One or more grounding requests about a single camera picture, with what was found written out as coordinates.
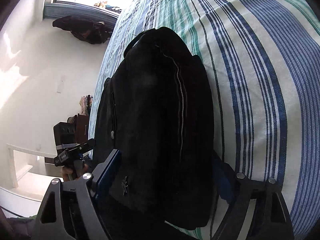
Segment dark brown wooden drawer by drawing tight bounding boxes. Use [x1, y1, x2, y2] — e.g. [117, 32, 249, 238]
[67, 114, 89, 144]

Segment colourful clothes on drawer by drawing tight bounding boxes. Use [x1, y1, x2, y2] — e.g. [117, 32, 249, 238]
[79, 95, 93, 116]

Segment striped blue green bed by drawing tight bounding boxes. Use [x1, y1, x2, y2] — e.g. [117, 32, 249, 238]
[89, 0, 319, 239]

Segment black pants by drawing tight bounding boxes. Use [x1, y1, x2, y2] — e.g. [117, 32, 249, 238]
[93, 27, 216, 239]

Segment blue grey curtain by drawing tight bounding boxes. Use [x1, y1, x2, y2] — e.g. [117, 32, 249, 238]
[43, 3, 119, 30]

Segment white shelf unit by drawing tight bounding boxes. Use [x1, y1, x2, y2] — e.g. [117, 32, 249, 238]
[7, 144, 61, 189]

